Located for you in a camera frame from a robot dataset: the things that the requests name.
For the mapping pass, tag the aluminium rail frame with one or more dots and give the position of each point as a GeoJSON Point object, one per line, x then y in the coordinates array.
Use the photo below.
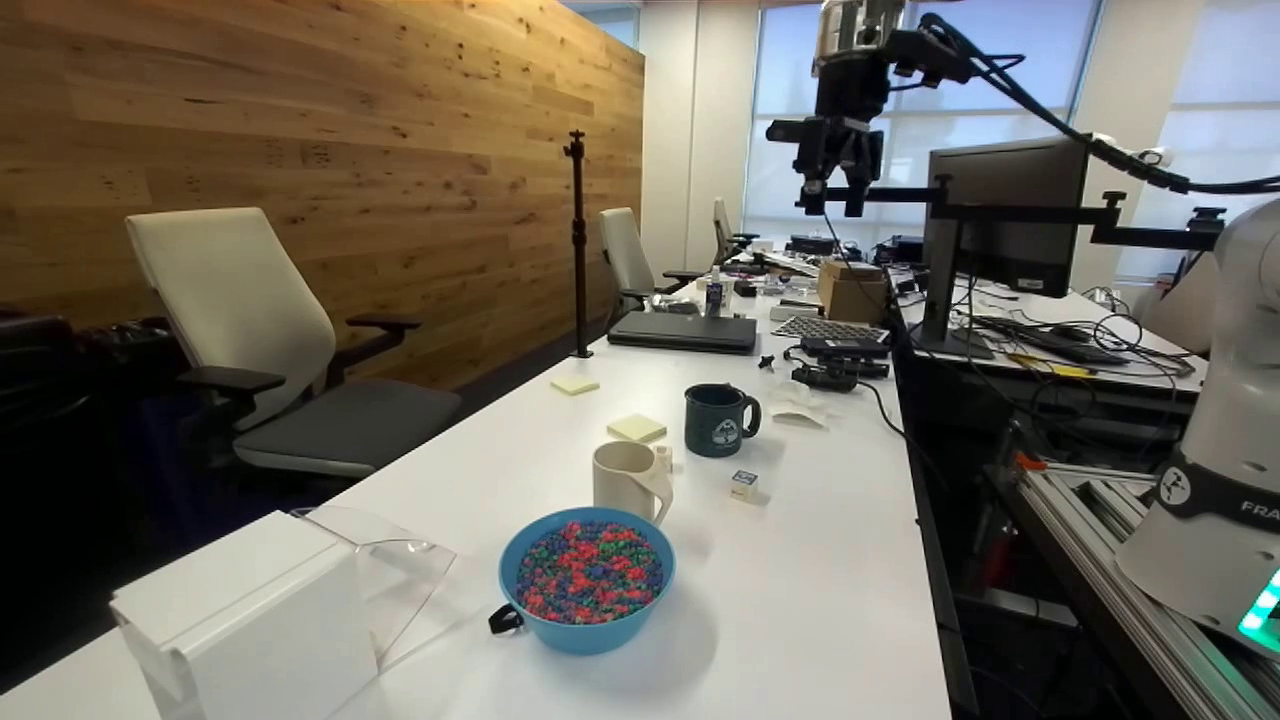
{"type": "Point", "coordinates": [1132, 587]}

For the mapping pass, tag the yellow sticky note pad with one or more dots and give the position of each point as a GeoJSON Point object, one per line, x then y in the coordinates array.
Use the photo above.
{"type": "Point", "coordinates": [572, 387]}
{"type": "Point", "coordinates": [639, 430]}

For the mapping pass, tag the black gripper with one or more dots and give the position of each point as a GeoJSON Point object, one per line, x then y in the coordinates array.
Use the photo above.
{"type": "Point", "coordinates": [852, 94]}

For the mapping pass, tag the black computer monitor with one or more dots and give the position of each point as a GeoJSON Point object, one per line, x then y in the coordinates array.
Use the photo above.
{"type": "Point", "coordinates": [1004, 201]}

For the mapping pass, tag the blue plastic bowl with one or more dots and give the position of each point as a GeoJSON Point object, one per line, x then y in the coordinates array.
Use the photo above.
{"type": "Point", "coordinates": [587, 637]}

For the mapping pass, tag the cream ceramic mug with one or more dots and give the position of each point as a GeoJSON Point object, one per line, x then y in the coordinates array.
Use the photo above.
{"type": "Point", "coordinates": [624, 482]}

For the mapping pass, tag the dark green mug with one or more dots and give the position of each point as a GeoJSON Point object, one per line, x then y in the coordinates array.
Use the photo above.
{"type": "Point", "coordinates": [714, 420]}

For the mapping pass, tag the black tripod pole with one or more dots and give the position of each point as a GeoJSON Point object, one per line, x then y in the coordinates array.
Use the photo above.
{"type": "Point", "coordinates": [576, 240]}

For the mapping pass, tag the dark closed laptop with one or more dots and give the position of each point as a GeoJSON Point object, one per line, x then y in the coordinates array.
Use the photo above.
{"type": "Point", "coordinates": [682, 328]}

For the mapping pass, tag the large white office chair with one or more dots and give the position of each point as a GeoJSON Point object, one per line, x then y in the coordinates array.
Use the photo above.
{"type": "Point", "coordinates": [242, 304]}

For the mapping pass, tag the black desk device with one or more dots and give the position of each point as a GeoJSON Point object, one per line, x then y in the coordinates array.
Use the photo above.
{"type": "Point", "coordinates": [842, 363]}

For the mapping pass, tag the grey keyboard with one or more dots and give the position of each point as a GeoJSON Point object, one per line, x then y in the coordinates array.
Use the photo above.
{"type": "Point", "coordinates": [827, 325]}

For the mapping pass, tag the pale paper stack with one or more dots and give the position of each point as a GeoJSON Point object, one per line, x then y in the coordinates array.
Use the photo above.
{"type": "Point", "coordinates": [252, 625]}

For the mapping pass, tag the brown cardboard box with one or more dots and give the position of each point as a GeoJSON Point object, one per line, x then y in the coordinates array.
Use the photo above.
{"type": "Point", "coordinates": [852, 291]}

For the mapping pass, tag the clear acrylic holder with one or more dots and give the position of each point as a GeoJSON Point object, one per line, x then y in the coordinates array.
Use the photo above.
{"type": "Point", "coordinates": [402, 564]}

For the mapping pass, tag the small grey cup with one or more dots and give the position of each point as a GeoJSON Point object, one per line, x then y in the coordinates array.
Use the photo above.
{"type": "Point", "coordinates": [714, 297]}

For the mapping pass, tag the colourful candy heap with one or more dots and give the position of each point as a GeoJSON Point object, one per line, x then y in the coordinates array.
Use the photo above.
{"type": "Point", "coordinates": [587, 570]}

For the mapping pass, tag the small black clip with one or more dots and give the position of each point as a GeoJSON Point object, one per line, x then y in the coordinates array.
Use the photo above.
{"type": "Point", "coordinates": [504, 618]}

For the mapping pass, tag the black stereo camera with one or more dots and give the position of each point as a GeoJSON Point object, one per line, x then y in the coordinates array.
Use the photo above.
{"type": "Point", "coordinates": [787, 128]}

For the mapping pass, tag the small white office chair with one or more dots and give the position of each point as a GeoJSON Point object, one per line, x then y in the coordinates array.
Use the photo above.
{"type": "Point", "coordinates": [624, 252]}

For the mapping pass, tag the small clear packet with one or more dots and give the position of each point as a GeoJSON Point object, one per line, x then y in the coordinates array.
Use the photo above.
{"type": "Point", "coordinates": [748, 484]}

